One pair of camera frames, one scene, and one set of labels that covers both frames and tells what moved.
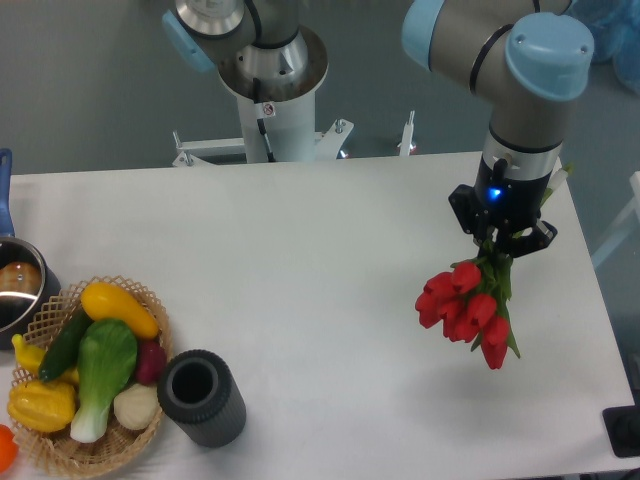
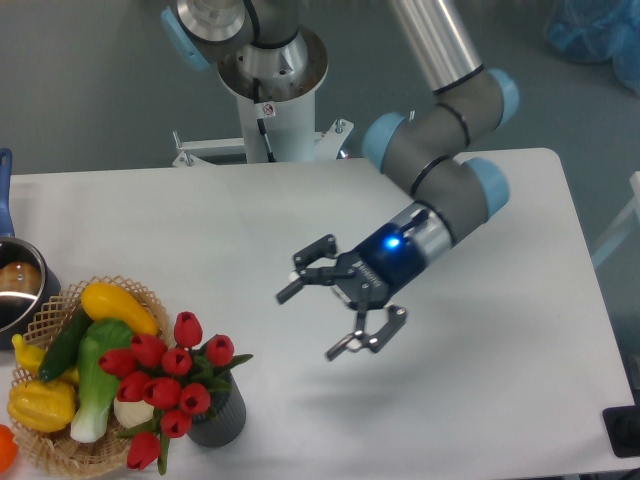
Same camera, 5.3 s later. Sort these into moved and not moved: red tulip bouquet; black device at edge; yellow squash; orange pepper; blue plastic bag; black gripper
Moved: black gripper; red tulip bouquet
Not moved: yellow squash; black device at edge; blue plastic bag; orange pepper
